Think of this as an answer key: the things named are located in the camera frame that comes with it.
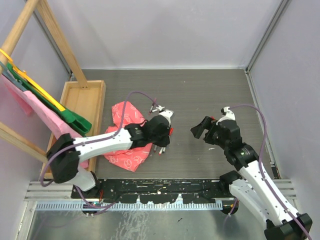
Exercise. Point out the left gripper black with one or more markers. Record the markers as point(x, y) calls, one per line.
point(163, 143)

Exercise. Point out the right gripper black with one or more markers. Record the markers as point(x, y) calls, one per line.
point(208, 123)

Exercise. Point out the short white pen red tip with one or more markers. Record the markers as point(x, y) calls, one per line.
point(171, 131)

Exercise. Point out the white pen crosswise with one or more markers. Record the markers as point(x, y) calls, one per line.
point(158, 108)

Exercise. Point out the dark red capped pen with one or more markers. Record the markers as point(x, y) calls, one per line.
point(152, 106)

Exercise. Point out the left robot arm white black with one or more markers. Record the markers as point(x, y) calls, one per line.
point(66, 154)

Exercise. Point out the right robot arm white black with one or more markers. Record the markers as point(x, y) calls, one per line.
point(250, 183)

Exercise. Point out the coral patterned cloth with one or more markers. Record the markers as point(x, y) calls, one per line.
point(127, 159)

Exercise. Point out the green garment on hanger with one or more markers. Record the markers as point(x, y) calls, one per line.
point(78, 123)

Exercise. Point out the yellow hanger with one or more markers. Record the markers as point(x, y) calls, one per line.
point(24, 75)

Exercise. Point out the pink garment on hanger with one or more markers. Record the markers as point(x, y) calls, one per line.
point(28, 116)

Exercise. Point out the aluminium corner profile right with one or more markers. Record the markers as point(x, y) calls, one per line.
point(280, 10)

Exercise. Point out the aluminium corner profile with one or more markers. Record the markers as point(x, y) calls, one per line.
point(41, 23)
point(280, 10)

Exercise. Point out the aluminium corner profile left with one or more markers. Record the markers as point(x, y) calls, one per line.
point(41, 23)

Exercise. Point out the grey-blue hanger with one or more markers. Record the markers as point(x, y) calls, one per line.
point(10, 77)

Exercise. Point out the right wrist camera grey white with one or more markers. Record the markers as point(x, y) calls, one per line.
point(226, 114)

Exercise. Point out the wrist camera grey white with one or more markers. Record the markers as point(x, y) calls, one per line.
point(167, 114)
point(226, 114)

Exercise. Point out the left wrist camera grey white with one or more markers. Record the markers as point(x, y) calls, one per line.
point(167, 114)

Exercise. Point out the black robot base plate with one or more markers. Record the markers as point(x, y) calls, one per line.
point(158, 191)

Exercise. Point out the slotted cable duct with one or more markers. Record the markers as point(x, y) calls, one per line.
point(176, 206)

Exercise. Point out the aluminium rail front edge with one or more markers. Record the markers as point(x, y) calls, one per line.
point(53, 192)

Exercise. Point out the wooden clothes rack frame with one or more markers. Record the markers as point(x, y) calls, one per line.
point(7, 48)

